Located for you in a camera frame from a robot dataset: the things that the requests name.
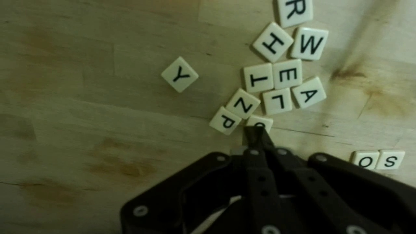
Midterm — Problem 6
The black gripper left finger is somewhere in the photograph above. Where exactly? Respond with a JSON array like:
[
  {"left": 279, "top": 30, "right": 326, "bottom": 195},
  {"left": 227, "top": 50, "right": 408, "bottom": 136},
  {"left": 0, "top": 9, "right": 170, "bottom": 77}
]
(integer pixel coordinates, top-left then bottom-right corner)
[{"left": 119, "top": 125, "right": 289, "bottom": 234}]

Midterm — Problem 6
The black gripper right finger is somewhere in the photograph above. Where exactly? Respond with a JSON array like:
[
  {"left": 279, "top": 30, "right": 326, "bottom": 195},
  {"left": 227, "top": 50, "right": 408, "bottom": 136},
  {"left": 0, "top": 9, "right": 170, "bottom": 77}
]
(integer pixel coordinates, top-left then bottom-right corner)
[{"left": 254, "top": 125, "right": 416, "bottom": 234}]

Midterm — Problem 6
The letter tile O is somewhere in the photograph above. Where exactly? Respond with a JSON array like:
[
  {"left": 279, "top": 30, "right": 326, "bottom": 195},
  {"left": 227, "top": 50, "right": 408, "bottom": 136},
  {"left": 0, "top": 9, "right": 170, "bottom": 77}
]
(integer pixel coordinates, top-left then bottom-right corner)
[{"left": 349, "top": 150, "right": 380, "bottom": 171}]

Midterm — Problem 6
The letter tile S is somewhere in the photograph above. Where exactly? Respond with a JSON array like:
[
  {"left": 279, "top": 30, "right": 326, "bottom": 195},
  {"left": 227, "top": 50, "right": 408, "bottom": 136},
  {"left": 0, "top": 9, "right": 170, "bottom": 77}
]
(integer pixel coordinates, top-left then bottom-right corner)
[{"left": 375, "top": 150, "right": 406, "bottom": 171}]

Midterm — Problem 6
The letter tile U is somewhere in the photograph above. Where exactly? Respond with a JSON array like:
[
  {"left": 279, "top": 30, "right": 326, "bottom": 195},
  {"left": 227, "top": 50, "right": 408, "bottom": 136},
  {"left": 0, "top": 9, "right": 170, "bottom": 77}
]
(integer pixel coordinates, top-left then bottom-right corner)
[{"left": 244, "top": 113, "right": 275, "bottom": 136}]

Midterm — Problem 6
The letter tile P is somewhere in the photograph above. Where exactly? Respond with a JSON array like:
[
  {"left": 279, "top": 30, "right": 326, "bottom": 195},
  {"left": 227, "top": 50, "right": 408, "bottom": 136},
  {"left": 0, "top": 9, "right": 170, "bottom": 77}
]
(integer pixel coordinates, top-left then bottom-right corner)
[{"left": 208, "top": 106, "right": 243, "bottom": 137}]

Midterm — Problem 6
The letter tile A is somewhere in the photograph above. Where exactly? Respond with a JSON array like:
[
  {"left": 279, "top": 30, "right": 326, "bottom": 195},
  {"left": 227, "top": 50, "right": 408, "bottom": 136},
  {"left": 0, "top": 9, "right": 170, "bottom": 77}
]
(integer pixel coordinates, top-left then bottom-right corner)
[{"left": 291, "top": 76, "right": 327, "bottom": 110}]

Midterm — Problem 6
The letter tile Z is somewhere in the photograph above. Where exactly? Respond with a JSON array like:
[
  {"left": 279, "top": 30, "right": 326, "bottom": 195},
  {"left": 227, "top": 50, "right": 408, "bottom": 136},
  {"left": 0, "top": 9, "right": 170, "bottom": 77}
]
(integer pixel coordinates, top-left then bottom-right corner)
[{"left": 224, "top": 87, "right": 262, "bottom": 121}]

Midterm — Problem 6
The letter tile L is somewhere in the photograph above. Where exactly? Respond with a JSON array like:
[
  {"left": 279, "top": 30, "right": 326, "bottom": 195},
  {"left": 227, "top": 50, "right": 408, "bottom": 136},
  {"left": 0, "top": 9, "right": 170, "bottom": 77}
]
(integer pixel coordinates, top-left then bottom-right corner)
[{"left": 261, "top": 87, "right": 293, "bottom": 117}]

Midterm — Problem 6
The letter tile Y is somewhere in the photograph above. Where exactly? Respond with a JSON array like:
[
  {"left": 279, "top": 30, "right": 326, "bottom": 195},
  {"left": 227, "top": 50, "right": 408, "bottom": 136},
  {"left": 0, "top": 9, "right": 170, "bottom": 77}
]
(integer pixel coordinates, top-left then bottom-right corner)
[{"left": 159, "top": 56, "right": 200, "bottom": 94}]

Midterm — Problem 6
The letter tile E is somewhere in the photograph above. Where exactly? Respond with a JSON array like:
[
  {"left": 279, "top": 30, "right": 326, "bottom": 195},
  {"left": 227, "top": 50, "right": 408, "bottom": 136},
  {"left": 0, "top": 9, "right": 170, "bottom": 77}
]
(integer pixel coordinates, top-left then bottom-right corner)
[{"left": 271, "top": 59, "right": 304, "bottom": 91}]

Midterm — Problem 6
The letter tile T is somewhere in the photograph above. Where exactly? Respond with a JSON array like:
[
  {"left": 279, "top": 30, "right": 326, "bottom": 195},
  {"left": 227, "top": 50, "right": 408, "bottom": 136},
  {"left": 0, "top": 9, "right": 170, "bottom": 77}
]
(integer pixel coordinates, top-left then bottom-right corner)
[{"left": 241, "top": 63, "right": 275, "bottom": 94}]

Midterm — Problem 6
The letter tile W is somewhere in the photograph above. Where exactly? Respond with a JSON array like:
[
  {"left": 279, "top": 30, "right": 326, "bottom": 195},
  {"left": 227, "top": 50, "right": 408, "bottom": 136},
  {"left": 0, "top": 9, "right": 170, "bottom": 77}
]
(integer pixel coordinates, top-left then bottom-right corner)
[{"left": 289, "top": 26, "right": 330, "bottom": 61}]

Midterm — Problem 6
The letter tile H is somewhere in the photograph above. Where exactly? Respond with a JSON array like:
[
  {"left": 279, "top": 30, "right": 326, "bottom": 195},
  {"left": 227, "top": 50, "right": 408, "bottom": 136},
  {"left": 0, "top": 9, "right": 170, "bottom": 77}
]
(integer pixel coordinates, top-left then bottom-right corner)
[{"left": 250, "top": 21, "right": 295, "bottom": 64}]

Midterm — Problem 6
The letter tile R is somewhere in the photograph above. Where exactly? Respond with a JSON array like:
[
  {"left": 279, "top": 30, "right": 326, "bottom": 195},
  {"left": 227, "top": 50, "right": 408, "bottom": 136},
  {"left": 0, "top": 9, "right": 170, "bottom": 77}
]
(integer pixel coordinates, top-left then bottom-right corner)
[{"left": 276, "top": 0, "right": 314, "bottom": 29}]

